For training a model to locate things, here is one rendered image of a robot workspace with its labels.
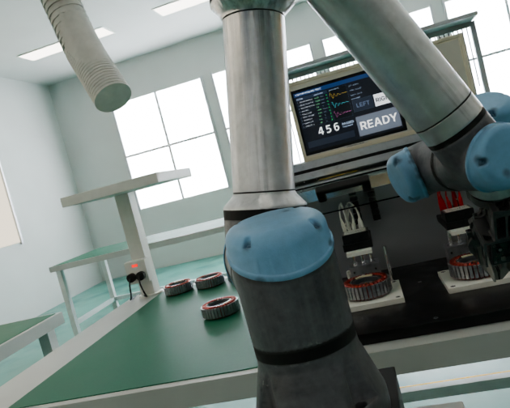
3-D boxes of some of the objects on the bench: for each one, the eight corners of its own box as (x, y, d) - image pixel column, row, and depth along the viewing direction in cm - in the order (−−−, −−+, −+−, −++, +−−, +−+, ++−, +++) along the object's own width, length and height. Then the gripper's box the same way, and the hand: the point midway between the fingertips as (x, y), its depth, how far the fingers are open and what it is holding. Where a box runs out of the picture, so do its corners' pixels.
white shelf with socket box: (191, 303, 172) (155, 172, 169) (95, 323, 180) (59, 198, 177) (218, 277, 206) (189, 167, 203) (137, 295, 214) (108, 189, 211)
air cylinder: (482, 262, 124) (478, 240, 124) (451, 269, 126) (446, 247, 126) (478, 257, 129) (473, 237, 129) (448, 264, 131) (443, 243, 131)
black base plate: (630, 299, 88) (627, 286, 88) (275, 360, 102) (273, 350, 102) (537, 246, 134) (535, 238, 134) (301, 294, 148) (299, 286, 148)
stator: (195, 322, 146) (192, 309, 145) (216, 308, 155) (214, 296, 155) (227, 319, 140) (224, 306, 140) (247, 305, 150) (244, 293, 150)
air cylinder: (383, 282, 130) (378, 261, 129) (354, 287, 131) (349, 267, 131) (382, 277, 135) (377, 257, 134) (354, 282, 136) (349, 263, 136)
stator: (510, 274, 107) (507, 257, 107) (455, 284, 109) (451, 268, 109) (496, 261, 118) (493, 246, 117) (446, 271, 120) (443, 257, 120)
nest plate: (405, 302, 110) (404, 296, 110) (337, 315, 113) (335, 309, 113) (399, 283, 125) (398, 278, 124) (339, 295, 128) (337, 291, 128)
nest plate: (524, 280, 105) (523, 274, 105) (449, 294, 108) (448, 288, 108) (503, 263, 119) (503, 258, 119) (438, 276, 123) (437, 271, 122)
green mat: (264, 367, 100) (264, 365, 100) (5, 410, 114) (4, 410, 114) (308, 261, 192) (308, 260, 192) (162, 292, 205) (162, 291, 205)
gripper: (473, 214, 76) (483, 309, 88) (538, 201, 74) (540, 299, 86) (457, 183, 83) (469, 274, 95) (516, 169, 81) (520, 265, 93)
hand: (497, 270), depth 92 cm, fingers closed
